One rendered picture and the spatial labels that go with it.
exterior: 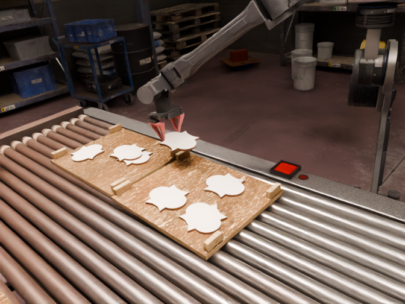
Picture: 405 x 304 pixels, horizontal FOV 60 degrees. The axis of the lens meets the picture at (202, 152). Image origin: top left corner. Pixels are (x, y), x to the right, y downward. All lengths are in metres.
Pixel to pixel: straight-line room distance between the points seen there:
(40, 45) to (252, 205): 4.71
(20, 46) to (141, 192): 4.35
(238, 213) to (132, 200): 0.33
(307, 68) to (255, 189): 3.68
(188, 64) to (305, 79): 3.72
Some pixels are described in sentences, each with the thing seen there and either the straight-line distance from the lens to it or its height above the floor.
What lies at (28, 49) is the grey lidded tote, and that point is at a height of 0.76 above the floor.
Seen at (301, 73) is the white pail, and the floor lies 0.23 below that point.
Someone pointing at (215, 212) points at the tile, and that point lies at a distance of 0.99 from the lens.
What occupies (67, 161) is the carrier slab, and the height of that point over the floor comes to 0.94.
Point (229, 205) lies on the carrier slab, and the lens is 1.03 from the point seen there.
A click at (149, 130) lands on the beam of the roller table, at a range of 1.61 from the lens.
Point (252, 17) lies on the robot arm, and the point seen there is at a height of 1.42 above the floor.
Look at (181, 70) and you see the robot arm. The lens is 1.10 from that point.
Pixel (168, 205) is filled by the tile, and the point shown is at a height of 0.94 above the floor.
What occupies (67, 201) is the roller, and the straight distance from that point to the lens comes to 1.23.
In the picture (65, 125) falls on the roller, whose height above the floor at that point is 0.92.
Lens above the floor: 1.56
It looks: 28 degrees down
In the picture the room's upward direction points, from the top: 6 degrees counter-clockwise
